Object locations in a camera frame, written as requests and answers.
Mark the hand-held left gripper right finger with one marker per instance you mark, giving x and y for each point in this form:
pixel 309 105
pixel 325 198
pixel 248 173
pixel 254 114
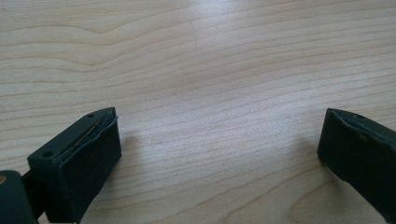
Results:
pixel 358 155

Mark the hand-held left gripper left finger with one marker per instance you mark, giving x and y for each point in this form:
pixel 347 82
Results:
pixel 84 161

